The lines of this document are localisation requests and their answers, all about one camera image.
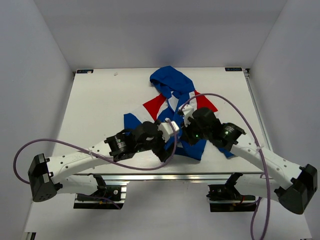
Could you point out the blue white red jacket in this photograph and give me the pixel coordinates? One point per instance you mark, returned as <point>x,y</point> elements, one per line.
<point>174,89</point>

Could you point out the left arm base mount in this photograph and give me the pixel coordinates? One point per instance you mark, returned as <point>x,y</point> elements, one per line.
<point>111,198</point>

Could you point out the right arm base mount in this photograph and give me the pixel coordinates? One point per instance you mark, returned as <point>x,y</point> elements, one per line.
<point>223,200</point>

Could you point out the aluminium table front rail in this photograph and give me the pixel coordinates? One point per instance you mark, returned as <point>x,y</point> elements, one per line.
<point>197,178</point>

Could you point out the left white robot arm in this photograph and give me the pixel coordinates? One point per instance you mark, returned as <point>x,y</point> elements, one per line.
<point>49,176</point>

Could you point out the blue corner label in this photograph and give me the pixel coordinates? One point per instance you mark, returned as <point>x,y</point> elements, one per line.
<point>84,71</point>
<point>233,69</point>

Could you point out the left blue corner label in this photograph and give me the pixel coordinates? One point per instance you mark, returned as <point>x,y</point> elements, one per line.
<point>84,71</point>

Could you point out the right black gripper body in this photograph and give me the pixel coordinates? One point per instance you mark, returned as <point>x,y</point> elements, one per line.
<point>193,134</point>

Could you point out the right blue corner label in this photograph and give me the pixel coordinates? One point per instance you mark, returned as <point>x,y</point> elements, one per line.
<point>233,69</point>

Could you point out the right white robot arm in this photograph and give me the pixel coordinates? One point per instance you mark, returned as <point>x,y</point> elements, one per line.
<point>292,185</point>

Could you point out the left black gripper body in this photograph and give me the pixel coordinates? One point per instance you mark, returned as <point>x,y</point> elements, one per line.
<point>156,145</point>

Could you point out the aluminium table right rail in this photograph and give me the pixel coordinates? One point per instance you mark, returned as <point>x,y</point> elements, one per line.
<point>254,98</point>

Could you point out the aluminium table rail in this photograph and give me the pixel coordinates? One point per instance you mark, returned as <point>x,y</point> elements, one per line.
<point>254,98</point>
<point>197,178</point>

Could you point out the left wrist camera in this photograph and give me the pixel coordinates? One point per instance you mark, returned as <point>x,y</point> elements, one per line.
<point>168,129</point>

